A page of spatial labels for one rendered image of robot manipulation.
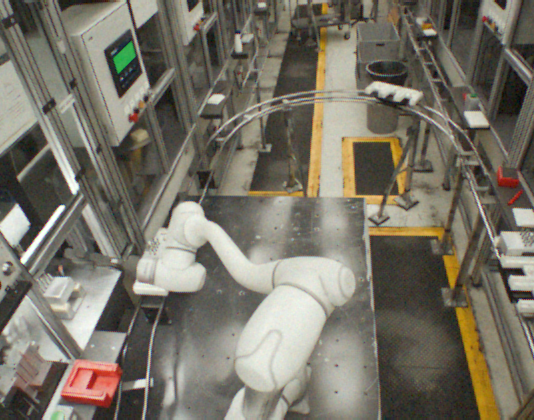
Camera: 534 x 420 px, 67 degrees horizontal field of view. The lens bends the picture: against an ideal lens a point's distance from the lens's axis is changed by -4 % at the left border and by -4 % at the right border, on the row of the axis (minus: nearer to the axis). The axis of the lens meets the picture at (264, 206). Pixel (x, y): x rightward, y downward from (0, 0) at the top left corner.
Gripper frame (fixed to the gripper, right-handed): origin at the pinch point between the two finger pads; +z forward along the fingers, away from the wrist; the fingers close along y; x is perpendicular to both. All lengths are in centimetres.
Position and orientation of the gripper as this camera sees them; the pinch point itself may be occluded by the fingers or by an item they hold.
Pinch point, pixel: (77, 256)
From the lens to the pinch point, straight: 145.7
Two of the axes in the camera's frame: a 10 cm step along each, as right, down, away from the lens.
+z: -9.8, -1.8, -0.7
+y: 1.3, -3.1, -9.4
